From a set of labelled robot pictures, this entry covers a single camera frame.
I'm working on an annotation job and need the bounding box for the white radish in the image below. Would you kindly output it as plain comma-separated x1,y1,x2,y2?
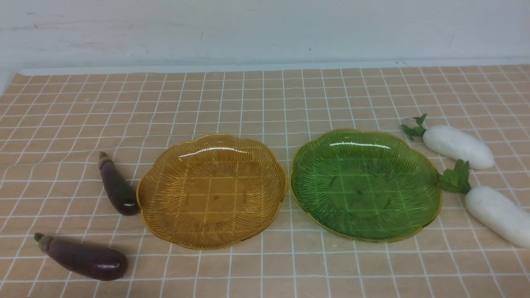
438,160,530,249
401,114,495,170

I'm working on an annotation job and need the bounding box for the amber ribbed plastic plate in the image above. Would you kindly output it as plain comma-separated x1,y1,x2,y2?
136,134,288,250

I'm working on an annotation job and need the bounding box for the green ribbed plastic plate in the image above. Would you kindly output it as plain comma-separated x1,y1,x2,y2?
290,129,443,243

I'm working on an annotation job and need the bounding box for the purple eggplant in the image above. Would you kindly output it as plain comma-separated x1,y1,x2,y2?
98,151,140,216
34,233,129,281

